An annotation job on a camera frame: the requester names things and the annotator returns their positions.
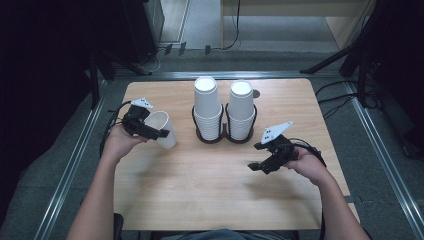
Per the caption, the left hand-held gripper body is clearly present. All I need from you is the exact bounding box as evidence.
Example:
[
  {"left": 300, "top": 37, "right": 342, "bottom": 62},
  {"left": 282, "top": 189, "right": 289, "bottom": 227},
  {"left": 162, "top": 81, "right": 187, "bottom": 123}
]
[{"left": 121, "top": 97, "right": 155, "bottom": 137}]

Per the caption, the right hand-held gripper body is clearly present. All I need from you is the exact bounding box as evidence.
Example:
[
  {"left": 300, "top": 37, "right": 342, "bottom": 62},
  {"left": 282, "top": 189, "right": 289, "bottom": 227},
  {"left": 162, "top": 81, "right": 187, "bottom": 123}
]
[{"left": 260, "top": 120, "right": 296, "bottom": 175}]

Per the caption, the single white paper cup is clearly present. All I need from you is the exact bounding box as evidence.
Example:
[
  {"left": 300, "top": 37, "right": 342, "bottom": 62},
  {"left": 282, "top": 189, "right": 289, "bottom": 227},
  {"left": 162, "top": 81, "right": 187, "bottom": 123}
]
[{"left": 143, "top": 110, "right": 178, "bottom": 150}]

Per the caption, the black double cup holder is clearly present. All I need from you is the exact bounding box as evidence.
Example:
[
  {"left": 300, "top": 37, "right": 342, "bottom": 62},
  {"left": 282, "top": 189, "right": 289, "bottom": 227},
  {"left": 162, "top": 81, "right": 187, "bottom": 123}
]
[{"left": 191, "top": 103, "right": 258, "bottom": 145}]

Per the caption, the stack of white paper cups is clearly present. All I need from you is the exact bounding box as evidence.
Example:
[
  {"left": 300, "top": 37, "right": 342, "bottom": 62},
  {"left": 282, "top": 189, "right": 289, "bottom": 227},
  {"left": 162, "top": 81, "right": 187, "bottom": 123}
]
[
  {"left": 193, "top": 75, "right": 224, "bottom": 141},
  {"left": 226, "top": 79, "right": 257, "bottom": 141}
]

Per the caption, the person's right hand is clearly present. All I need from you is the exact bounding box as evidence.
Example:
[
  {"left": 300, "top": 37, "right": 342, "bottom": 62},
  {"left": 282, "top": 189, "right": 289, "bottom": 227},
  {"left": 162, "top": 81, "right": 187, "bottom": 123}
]
[{"left": 283, "top": 147, "right": 330, "bottom": 186}]

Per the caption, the person's left hand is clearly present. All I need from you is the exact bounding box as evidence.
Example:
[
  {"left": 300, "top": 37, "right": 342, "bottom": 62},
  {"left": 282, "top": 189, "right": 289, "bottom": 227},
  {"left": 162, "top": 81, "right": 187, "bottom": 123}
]
[{"left": 101, "top": 124, "right": 150, "bottom": 165}]

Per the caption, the black metal stand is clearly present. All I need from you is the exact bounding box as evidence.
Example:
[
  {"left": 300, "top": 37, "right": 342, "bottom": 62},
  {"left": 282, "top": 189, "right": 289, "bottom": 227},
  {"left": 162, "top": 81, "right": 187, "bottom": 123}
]
[{"left": 87, "top": 49, "right": 153, "bottom": 110}]

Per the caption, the black cabinet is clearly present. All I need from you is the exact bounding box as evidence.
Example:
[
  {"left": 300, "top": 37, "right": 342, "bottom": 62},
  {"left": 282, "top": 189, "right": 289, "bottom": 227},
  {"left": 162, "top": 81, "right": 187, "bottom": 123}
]
[{"left": 121, "top": 0, "right": 165, "bottom": 64}]

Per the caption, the black chair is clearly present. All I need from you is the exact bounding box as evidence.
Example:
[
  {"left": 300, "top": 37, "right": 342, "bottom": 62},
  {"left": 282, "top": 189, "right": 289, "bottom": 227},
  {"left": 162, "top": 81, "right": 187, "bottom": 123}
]
[{"left": 113, "top": 213, "right": 125, "bottom": 240}]

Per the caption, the black tripod stand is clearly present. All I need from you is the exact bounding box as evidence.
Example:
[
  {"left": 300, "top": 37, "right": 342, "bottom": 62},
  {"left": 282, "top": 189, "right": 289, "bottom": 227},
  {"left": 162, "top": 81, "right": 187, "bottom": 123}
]
[{"left": 299, "top": 0, "right": 424, "bottom": 108}]

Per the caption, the black equipment base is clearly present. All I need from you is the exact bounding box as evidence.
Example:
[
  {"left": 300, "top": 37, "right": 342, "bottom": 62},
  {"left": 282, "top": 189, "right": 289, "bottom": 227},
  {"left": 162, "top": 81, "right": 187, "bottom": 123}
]
[{"left": 376, "top": 86, "right": 424, "bottom": 161}]

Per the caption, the light wooden furniture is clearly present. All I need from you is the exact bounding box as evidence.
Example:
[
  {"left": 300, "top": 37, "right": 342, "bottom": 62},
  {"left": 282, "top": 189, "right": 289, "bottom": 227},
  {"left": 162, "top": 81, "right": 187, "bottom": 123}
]
[{"left": 219, "top": 0, "right": 376, "bottom": 51}]

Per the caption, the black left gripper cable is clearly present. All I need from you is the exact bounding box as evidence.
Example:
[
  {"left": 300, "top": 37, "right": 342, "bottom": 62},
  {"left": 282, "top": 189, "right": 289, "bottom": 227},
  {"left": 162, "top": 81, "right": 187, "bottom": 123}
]
[{"left": 99, "top": 100, "right": 133, "bottom": 158}]

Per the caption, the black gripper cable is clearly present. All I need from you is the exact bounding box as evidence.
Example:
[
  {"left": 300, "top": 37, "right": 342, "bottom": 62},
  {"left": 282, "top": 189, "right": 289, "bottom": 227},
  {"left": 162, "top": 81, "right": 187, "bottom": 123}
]
[
  {"left": 287, "top": 137, "right": 328, "bottom": 240},
  {"left": 99, "top": 100, "right": 133, "bottom": 158}
]

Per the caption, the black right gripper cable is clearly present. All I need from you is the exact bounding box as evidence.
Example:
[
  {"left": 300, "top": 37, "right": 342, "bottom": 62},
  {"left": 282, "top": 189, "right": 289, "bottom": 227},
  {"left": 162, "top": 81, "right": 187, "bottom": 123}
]
[{"left": 287, "top": 137, "right": 328, "bottom": 240}]

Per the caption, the white floor cable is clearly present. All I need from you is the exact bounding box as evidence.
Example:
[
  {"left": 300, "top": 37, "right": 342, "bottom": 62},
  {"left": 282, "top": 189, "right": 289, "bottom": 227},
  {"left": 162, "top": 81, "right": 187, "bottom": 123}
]
[{"left": 141, "top": 46, "right": 168, "bottom": 75}]

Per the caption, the black floor cable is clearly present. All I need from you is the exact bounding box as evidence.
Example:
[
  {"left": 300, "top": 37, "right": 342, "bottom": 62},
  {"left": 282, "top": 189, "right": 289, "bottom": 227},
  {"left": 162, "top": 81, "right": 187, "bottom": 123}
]
[
  {"left": 322, "top": 96, "right": 355, "bottom": 121},
  {"left": 317, "top": 93, "right": 358, "bottom": 104},
  {"left": 314, "top": 79, "right": 358, "bottom": 98}
]

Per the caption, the metal floor rail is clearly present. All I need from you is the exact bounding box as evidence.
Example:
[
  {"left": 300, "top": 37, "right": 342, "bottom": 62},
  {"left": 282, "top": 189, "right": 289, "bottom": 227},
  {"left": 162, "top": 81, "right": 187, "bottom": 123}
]
[
  {"left": 343, "top": 81, "right": 424, "bottom": 240},
  {"left": 33, "top": 79, "right": 110, "bottom": 240}
]

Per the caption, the black hanging cable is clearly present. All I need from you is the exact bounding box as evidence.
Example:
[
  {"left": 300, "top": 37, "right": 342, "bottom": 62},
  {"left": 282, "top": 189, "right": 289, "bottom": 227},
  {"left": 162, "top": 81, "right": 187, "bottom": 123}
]
[{"left": 209, "top": 0, "right": 242, "bottom": 52}]

